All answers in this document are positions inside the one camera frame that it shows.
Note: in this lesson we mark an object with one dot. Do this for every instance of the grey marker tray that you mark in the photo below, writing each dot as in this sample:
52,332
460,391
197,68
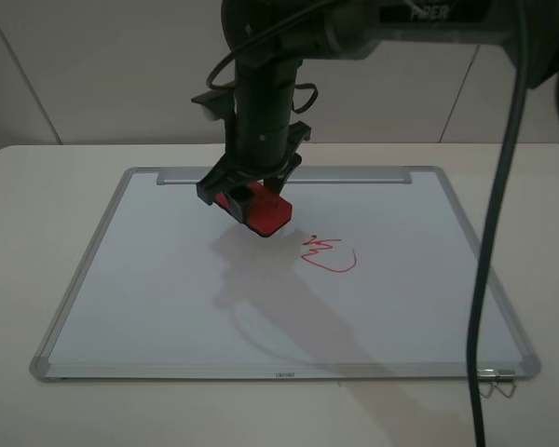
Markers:
327,174

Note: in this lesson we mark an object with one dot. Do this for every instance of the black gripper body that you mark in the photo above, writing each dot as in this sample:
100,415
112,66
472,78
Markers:
229,173

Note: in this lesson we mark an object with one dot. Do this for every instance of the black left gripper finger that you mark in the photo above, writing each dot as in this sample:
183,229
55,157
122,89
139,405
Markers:
238,203

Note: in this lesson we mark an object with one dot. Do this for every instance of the white board with grey frame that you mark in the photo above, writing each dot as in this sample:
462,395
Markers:
367,280

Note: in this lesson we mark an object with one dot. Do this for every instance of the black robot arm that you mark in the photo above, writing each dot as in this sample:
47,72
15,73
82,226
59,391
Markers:
269,41

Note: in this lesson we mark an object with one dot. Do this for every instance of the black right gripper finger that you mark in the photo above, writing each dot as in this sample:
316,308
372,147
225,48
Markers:
275,185

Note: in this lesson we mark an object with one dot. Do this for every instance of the red whiteboard eraser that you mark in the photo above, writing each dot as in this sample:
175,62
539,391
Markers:
268,212

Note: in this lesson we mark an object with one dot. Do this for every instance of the left metal binder clip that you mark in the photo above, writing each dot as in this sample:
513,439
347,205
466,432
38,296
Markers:
486,379

